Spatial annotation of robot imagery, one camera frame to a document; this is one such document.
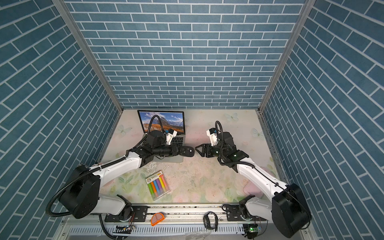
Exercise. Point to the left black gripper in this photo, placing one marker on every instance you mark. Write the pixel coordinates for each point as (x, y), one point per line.
(171, 147)

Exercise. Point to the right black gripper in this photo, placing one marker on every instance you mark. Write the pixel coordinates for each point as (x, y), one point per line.
(206, 146)

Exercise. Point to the silver laptop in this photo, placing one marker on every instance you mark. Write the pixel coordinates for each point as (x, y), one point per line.
(174, 120)

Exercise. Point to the black wireless mouse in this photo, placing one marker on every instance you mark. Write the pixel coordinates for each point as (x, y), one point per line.
(191, 152)

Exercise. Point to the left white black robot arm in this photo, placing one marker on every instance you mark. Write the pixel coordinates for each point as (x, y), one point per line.
(81, 196)

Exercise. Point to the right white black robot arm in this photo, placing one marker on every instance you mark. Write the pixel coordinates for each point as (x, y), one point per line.
(286, 206)

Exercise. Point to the pack of coloured highlighters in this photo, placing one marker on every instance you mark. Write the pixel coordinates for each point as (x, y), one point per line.
(157, 185)

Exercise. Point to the pink notebook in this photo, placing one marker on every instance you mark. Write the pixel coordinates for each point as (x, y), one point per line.
(253, 187)

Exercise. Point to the black wristwatch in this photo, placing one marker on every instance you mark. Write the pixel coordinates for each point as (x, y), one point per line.
(211, 221)

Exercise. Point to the orange semicircular tool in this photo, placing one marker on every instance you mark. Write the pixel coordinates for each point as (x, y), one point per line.
(157, 218)

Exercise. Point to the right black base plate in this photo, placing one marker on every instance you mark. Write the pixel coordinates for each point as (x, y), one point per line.
(236, 213)

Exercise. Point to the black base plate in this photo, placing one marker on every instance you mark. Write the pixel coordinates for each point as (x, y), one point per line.
(137, 214)
(236, 213)

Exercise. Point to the aluminium front rail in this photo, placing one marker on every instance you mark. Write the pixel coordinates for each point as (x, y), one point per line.
(184, 220)

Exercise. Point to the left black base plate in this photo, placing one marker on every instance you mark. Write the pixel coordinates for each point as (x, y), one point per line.
(137, 214)

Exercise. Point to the small circuit board with wires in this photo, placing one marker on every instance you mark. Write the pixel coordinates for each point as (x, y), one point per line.
(124, 230)

